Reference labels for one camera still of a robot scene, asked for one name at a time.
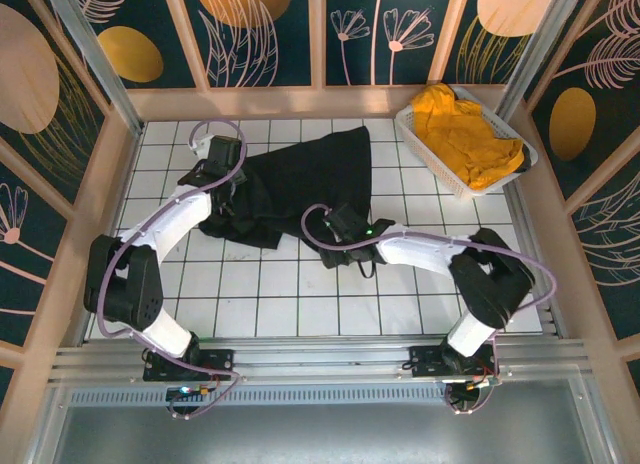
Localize black t-shirt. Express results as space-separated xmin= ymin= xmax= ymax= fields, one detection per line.
xmin=198 ymin=125 xmax=376 ymax=270

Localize white plastic basket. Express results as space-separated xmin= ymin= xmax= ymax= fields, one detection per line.
xmin=395 ymin=85 xmax=539 ymax=201

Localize perforated metal strip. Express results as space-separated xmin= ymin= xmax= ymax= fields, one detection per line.
xmin=67 ymin=387 xmax=596 ymax=406

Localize floral panel yellow oval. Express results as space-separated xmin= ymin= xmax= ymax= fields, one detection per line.
xmin=64 ymin=0 xmax=209 ymax=90

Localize yellow t-shirt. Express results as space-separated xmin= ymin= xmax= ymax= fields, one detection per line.
xmin=409 ymin=82 xmax=526 ymax=190

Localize floral panel orange circle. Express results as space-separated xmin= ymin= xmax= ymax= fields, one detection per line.
xmin=179 ymin=0 xmax=321 ymax=89

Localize grey metal sheet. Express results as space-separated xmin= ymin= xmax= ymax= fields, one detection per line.
xmin=29 ymin=378 xmax=621 ymax=464

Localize floral panel pink flowers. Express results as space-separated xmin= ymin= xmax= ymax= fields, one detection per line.
xmin=324 ymin=0 xmax=461 ymax=86

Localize floral panel pale circle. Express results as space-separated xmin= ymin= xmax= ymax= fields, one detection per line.
xmin=442 ymin=0 xmax=564 ymax=85

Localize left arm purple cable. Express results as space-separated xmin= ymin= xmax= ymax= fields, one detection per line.
xmin=97 ymin=119 xmax=249 ymax=420

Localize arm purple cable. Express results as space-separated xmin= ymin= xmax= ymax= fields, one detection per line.
xmin=97 ymin=119 xmax=249 ymax=420
xmin=302 ymin=203 xmax=559 ymax=415

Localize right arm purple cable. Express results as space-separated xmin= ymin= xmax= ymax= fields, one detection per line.
xmin=302 ymin=203 xmax=559 ymax=415

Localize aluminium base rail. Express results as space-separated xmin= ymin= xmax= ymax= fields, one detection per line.
xmin=49 ymin=337 xmax=594 ymax=385

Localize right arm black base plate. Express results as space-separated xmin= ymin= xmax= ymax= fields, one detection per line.
xmin=408 ymin=344 xmax=501 ymax=380

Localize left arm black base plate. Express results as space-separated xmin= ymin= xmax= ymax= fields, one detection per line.
xmin=143 ymin=347 xmax=236 ymax=384

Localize aluminium corner post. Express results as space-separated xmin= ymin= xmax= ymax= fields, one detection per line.
xmin=499 ymin=0 xmax=592 ymax=116
xmin=39 ymin=0 xmax=147 ymax=138

